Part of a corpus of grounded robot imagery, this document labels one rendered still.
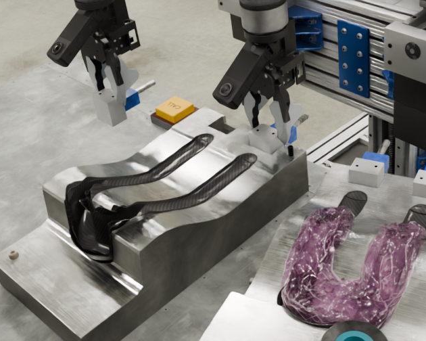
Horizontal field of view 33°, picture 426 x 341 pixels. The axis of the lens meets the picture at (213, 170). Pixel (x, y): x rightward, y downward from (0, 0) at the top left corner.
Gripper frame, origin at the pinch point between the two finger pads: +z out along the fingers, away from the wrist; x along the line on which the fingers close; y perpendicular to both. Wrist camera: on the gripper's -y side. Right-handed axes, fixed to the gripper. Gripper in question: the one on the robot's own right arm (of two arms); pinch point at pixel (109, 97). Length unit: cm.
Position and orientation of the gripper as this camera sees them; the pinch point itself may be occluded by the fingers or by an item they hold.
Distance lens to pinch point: 138.6
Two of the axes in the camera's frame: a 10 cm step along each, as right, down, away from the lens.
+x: -6.9, -3.5, 6.3
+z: 1.4, 7.9, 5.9
